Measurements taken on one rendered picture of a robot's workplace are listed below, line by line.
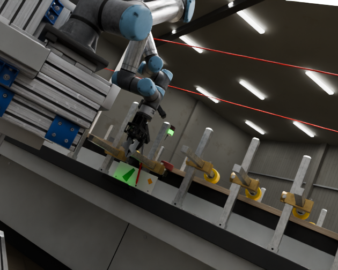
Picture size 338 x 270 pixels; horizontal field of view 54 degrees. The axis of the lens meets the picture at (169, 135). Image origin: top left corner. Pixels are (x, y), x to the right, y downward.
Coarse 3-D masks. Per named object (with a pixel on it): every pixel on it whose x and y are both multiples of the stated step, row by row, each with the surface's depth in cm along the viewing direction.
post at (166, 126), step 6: (162, 126) 188; (168, 126) 188; (162, 132) 186; (156, 138) 186; (162, 138) 185; (156, 144) 185; (162, 144) 187; (150, 150) 185; (156, 150) 184; (150, 156) 184; (156, 156) 186; (144, 168) 183
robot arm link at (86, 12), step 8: (80, 0) 114; (88, 0) 113; (96, 0) 112; (104, 0) 112; (80, 8) 113; (88, 8) 112; (96, 8) 112; (80, 16) 112; (88, 16) 112; (96, 16) 112; (96, 24) 114
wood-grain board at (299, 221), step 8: (88, 136) 228; (96, 136) 226; (184, 176) 193; (208, 184) 186; (224, 192) 181; (240, 200) 179; (248, 200) 175; (264, 208) 171; (272, 208) 170; (280, 216) 167; (304, 224) 162; (312, 224) 160; (320, 232) 158; (328, 232) 157; (336, 240) 156
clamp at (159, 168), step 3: (156, 162) 180; (144, 165) 182; (156, 165) 180; (159, 165) 179; (162, 165) 179; (147, 168) 181; (150, 168) 180; (156, 168) 179; (159, 168) 178; (162, 168) 180; (153, 171) 183; (156, 171) 178; (159, 171) 179; (162, 171) 181; (159, 174) 182
